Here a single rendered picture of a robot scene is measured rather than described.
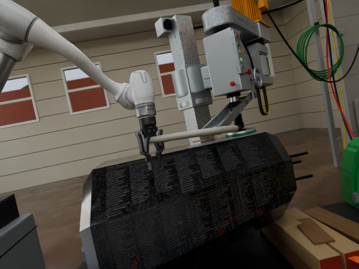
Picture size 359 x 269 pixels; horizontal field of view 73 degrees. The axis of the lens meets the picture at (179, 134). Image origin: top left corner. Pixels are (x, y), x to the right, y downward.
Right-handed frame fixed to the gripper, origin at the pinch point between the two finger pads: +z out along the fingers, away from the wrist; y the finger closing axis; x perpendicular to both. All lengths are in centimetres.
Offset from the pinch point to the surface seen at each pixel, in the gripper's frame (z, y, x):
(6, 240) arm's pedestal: 15, -57, 7
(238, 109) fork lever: -20, 76, 8
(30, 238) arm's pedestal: 19, -50, 18
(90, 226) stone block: 27.9, -22.9, 33.5
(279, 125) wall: 15, 713, 340
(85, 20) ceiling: -334, 177, 501
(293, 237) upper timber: 61, 74, -17
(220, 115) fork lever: -19, 69, 17
